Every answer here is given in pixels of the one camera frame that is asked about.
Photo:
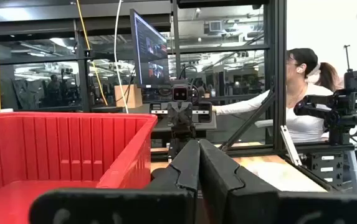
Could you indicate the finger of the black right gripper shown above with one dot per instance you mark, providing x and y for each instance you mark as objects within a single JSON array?
[
  {"x": 187, "y": 115},
  {"x": 174, "y": 115}
]

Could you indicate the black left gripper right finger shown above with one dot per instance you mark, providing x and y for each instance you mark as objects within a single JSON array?
[{"x": 246, "y": 202}]

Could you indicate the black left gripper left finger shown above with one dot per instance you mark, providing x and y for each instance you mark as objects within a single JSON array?
[{"x": 172, "y": 205}]

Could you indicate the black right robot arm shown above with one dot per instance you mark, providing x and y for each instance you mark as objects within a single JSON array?
[{"x": 181, "y": 137}]

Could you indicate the red plastic bin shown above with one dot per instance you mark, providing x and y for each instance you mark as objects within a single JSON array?
[{"x": 56, "y": 146}]

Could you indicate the grey desk cart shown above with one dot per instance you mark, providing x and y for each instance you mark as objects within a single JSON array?
[{"x": 128, "y": 109}]

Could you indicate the brown cardboard box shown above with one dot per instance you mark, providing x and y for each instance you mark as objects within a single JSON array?
[{"x": 128, "y": 96}]

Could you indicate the black computer monitor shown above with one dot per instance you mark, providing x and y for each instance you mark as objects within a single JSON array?
[{"x": 150, "y": 53}]

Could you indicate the black base box white labels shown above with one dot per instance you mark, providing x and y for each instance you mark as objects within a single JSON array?
[{"x": 324, "y": 169}]

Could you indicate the person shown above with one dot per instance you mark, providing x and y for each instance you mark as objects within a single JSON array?
[{"x": 302, "y": 121}]

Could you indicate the white power block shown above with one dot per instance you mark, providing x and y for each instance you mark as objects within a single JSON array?
[{"x": 5, "y": 110}]

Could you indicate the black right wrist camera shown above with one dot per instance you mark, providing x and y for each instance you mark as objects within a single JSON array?
[{"x": 180, "y": 93}]

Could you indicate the white metal bracket plate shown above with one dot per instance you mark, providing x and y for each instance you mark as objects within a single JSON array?
[{"x": 291, "y": 146}]

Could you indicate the black aluminium rig frame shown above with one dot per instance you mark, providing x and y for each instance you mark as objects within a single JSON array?
[{"x": 279, "y": 77}]

